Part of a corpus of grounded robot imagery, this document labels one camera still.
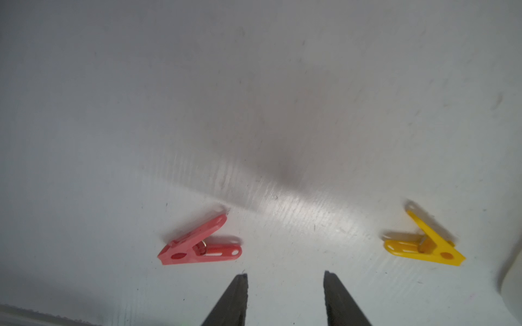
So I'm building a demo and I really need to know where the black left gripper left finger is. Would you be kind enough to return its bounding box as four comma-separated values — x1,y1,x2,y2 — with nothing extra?
201,274,248,326

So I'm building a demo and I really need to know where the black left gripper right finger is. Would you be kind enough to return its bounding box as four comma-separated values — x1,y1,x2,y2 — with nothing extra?
323,271,371,326

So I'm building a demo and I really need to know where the red clothespin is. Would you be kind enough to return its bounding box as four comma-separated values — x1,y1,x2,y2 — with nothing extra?
157,214,243,266

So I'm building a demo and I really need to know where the yellow clothespin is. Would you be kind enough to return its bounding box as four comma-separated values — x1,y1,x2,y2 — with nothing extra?
383,209,466,266

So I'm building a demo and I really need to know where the white plastic storage box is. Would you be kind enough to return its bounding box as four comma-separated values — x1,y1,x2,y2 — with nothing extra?
500,251,522,324

